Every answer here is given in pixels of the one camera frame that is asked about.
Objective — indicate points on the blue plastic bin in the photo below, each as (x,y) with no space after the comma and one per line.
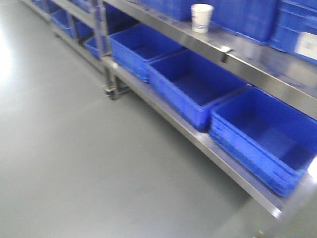
(273,140)
(138,46)
(193,85)

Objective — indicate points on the steel shelf rack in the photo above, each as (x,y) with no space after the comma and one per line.
(274,72)

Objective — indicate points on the white paper cup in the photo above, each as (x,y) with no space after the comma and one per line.
(201,16)

